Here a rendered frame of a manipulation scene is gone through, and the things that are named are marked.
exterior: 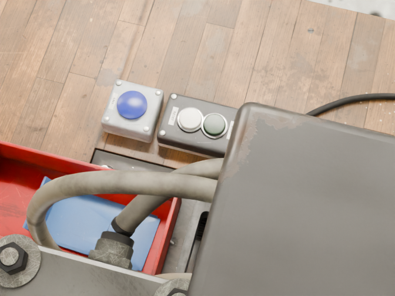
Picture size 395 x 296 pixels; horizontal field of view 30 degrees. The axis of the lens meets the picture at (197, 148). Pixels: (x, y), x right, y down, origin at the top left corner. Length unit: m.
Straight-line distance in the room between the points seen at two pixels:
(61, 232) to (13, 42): 0.29
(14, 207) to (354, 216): 0.83
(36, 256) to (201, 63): 0.74
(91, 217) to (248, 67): 0.30
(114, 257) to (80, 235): 0.63
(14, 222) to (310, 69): 0.44
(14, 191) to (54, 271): 0.67
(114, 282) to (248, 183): 0.15
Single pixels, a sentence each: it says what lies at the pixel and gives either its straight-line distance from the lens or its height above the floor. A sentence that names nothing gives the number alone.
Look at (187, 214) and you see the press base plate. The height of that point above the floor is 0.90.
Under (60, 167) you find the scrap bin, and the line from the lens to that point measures 0.95.
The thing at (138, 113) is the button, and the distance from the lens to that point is 0.96.
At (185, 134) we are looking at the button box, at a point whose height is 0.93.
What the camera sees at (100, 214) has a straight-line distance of 0.94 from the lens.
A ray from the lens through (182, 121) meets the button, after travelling 0.95.
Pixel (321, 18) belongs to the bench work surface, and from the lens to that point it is 1.08.
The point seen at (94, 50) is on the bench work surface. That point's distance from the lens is 1.05.
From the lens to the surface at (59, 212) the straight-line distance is 0.95.
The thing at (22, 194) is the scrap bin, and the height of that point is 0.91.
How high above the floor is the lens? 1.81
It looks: 68 degrees down
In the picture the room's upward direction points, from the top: straight up
